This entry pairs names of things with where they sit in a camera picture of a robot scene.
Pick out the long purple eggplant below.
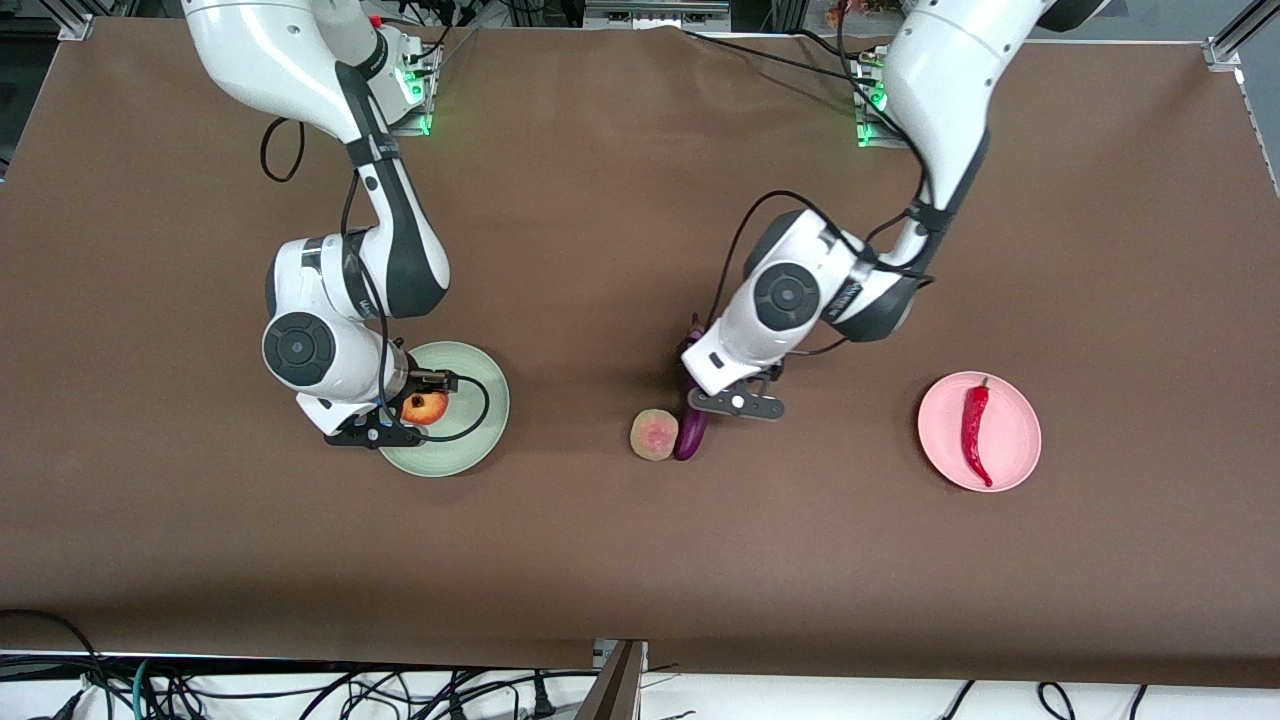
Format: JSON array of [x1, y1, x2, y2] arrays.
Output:
[[672, 312, 712, 462]]

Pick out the pink-green peach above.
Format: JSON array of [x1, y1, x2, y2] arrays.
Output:
[[629, 409, 680, 463]]

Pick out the red chili pepper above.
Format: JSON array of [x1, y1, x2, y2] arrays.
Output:
[[961, 376, 995, 489]]

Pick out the pale green plate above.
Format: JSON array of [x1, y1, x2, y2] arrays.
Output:
[[378, 341, 511, 478]]

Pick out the brown table cover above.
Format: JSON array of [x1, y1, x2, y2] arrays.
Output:
[[0, 15, 1280, 691]]

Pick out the pink plate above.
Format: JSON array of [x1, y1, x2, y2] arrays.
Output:
[[917, 371, 1043, 493]]

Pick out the grey metal beam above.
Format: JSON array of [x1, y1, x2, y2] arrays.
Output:
[[583, 0, 733, 31]]

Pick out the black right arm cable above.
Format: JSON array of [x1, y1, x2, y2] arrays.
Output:
[[260, 115, 492, 446]]

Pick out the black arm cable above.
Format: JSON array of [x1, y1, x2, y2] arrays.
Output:
[[705, 190, 941, 357], [260, 115, 492, 446]]

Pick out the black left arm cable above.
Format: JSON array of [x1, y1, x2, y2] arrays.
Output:
[[705, 190, 941, 357]]

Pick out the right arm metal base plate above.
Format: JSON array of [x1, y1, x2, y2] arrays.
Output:
[[380, 50, 433, 137]]

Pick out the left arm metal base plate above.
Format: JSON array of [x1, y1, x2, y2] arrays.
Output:
[[855, 55, 909, 149]]

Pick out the tangled black cables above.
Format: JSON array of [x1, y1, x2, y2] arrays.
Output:
[[60, 660, 601, 720]]

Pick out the long black table cable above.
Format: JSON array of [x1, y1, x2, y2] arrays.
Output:
[[680, 28, 873, 87]]

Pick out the short black table cable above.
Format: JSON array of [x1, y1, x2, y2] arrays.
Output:
[[795, 28, 873, 63]]

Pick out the grey metal bracket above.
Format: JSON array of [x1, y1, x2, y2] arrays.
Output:
[[578, 640, 649, 720]]

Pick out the black cable bundle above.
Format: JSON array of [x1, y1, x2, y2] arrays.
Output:
[[385, 0, 481, 76]]

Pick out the teal cable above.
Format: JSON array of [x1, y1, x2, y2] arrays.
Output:
[[128, 655, 159, 720]]

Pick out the thick black looped cable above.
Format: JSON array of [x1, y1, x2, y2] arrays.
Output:
[[0, 608, 113, 720]]

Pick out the aluminium frame post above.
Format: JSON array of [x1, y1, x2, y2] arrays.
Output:
[[58, 0, 136, 41], [1205, 0, 1280, 73]]

